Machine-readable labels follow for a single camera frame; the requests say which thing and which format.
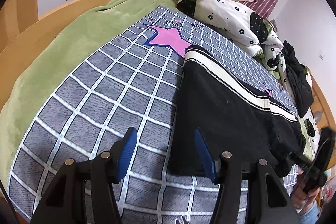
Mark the person's right hand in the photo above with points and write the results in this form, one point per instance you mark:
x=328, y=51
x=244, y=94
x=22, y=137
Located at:
x=301, y=200

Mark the white strawberry print quilt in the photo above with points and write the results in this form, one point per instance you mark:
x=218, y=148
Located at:
x=247, y=29

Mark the blue checked star blanket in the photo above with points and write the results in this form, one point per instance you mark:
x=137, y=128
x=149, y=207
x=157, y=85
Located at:
x=131, y=81

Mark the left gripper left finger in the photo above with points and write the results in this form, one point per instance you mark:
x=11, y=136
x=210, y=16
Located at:
x=122, y=152

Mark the black quilted jacket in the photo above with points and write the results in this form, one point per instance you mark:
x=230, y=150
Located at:
x=296, y=77

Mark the black pants with white stripe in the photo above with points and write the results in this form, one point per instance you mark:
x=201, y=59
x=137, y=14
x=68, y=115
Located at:
x=232, y=116

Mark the green fleece bed sheet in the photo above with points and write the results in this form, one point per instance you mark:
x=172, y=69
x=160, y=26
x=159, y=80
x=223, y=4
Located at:
x=77, y=41

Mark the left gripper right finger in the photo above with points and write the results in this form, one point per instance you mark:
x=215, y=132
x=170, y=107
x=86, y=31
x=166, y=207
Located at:
x=210, y=165

